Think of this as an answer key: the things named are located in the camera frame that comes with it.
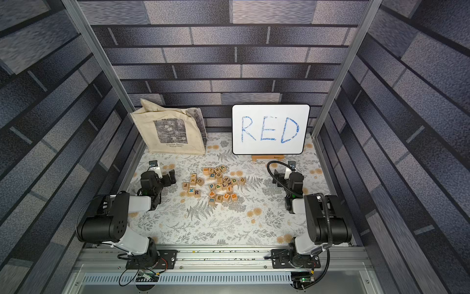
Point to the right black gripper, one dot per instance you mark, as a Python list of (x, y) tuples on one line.
[(281, 178)]

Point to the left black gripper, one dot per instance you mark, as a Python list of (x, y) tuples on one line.
[(172, 179)]

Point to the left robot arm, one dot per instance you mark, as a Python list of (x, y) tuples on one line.
[(105, 222)]

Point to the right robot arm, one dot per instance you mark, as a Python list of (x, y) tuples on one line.
[(325, 220)]

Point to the whiteboard with RED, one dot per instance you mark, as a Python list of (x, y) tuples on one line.
[(269, 129)]

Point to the wooden whiteboard stand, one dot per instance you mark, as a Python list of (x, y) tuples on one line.
[(262, 157)]

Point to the beige canvas tote bag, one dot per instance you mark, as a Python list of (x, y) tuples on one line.
[(170, 130)]

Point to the floral table mat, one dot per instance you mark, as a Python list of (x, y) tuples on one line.
[(258, 218)]

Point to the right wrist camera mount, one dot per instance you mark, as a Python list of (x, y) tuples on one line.
[(291, 167)]

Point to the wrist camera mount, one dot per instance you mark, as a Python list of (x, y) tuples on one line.
[(291, 167), (155, 167)]

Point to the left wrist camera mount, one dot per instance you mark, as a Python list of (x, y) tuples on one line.
[(155, 167)]

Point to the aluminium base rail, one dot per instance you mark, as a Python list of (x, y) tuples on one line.
[(191, 258)]

